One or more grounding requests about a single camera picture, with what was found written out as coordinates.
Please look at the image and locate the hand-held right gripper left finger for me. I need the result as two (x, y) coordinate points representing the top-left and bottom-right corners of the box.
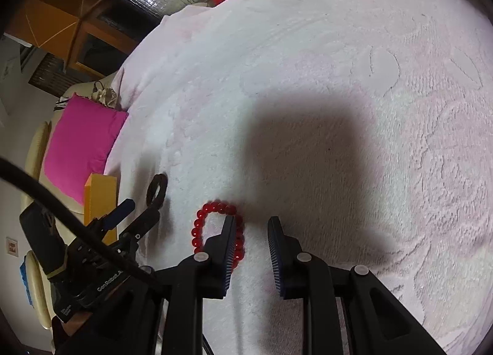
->
(52, 214), (237, 355)

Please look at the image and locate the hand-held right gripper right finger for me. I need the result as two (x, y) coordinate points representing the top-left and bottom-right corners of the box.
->
(267, 216), (447, 355)

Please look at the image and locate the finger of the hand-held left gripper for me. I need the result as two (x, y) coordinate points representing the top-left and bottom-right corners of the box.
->
(102, 197), (135, 230)
(116, 207), (160, 248)

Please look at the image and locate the black hair tie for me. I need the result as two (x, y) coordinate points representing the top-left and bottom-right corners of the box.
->
(146, 173), (168, 207)

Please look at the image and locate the red bead bracelet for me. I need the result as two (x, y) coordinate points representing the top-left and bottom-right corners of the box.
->
(191, 201), (246, 263)

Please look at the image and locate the yellow box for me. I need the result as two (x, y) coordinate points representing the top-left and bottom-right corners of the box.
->
(84, 173), (118, 246)

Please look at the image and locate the blue textured pad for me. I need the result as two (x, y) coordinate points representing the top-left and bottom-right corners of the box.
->
(19, 251), (33, 305)

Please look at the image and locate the magenta cushion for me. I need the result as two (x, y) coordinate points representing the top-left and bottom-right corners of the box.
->
(43, 94), (129, 205)

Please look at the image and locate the cream leather armchair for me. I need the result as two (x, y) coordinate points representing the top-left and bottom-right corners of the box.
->
(21, 70), (128, 352)

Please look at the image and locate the patterned cloth bag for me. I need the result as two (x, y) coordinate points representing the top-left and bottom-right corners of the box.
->
(54, 81), (118, 111)

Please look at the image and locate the dark slatted grille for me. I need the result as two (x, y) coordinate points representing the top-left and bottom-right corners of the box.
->
(29, 53), (72, 90)

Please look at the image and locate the wooden cabinet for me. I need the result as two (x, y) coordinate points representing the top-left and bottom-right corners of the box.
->
(8, 0), (162, 84)

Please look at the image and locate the white pink embossed towel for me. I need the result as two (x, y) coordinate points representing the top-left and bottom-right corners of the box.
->
(104, 0), (493, 355)

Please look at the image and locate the black cable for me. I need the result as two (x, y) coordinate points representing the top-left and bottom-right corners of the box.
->
(0, 157), (166, 294)

